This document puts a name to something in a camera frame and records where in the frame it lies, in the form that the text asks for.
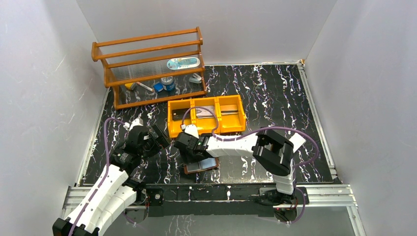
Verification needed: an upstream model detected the brown leather card holder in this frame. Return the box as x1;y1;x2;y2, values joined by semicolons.
184;158;219;174

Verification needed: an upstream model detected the light grey credit card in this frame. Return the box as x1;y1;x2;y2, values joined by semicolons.
195;105;215;118

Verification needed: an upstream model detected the yellow three-compartment bin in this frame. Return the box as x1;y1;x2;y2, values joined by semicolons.
167;95;246;138

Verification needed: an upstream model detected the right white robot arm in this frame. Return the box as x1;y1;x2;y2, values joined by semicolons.
174;129;306;195

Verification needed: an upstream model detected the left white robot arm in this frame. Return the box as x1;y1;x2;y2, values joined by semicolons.
52;124;171;236

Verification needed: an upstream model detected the black card in bin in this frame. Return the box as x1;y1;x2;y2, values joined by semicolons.
171;108;188;121

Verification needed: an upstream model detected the brown striped card in bin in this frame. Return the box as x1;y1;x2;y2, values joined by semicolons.
220;104;238;116

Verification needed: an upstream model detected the small blue box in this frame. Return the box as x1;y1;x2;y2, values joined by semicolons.
153;83;164;92

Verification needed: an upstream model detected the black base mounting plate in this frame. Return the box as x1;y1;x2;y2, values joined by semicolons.
145;183;305;221

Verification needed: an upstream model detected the blue lidded jar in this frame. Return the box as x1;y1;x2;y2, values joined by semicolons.
160;76;176;91

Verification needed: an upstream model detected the yellow sponge block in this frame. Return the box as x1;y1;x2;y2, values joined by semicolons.
124;83;137;90

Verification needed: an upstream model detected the white marker pen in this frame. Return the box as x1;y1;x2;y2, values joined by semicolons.
136;82;154;92

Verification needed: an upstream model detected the wooden shelf rack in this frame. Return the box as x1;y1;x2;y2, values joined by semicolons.
91;27;208;110

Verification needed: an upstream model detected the oval blue packaged item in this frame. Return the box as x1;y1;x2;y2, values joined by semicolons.
166;57;201;70

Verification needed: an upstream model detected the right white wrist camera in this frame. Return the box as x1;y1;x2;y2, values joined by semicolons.
180;124;199;138

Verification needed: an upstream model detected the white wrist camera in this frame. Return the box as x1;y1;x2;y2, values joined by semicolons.
123;118;144;131
180;124;199;138

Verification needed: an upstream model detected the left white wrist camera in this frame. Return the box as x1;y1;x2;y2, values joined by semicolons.
123;118;144;131

